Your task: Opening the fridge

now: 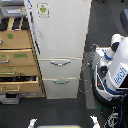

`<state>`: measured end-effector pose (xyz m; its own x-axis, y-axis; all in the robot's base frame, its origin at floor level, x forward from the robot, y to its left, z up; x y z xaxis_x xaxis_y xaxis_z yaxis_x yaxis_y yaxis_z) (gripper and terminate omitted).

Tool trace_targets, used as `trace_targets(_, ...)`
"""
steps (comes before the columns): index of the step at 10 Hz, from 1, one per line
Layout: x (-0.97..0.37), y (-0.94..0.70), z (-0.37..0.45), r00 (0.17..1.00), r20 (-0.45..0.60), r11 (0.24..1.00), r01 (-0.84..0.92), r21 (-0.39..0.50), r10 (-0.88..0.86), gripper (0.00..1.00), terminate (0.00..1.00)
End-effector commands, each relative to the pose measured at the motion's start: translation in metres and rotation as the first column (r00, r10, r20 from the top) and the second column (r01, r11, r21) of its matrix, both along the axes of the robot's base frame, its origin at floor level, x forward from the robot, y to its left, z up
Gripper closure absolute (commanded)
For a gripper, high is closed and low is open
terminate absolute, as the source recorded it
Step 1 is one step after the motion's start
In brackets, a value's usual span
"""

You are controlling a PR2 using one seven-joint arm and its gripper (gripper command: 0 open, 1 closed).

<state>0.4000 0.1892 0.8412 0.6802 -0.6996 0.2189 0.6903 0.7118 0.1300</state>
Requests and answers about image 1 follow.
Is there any white fridge top door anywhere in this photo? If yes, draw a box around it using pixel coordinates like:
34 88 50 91
24 0 92 59

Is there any upper fridge drawer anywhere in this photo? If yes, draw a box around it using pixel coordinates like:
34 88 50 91
38 59 82 79

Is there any fridge drawer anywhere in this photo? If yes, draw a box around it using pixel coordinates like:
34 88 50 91
38 59 82 79
43 79 79 99

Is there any lower fridge drawer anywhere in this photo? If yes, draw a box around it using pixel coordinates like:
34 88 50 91
43 79 79 99

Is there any white refrigerator body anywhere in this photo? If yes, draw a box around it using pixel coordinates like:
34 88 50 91
24 0 92 99

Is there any wooden drawer cabinet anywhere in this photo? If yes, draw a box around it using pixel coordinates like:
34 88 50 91
0 17 45 97

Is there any white blue robot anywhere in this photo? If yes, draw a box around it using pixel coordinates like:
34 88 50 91
92 34 128 106

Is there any green android sticker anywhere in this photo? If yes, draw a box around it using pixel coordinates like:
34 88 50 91
37 3 49 17

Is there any grey device on cabinet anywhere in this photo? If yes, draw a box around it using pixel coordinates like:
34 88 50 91
0 6 26 17

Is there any grey cable on floor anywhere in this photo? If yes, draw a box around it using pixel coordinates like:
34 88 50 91
78 43 100 94

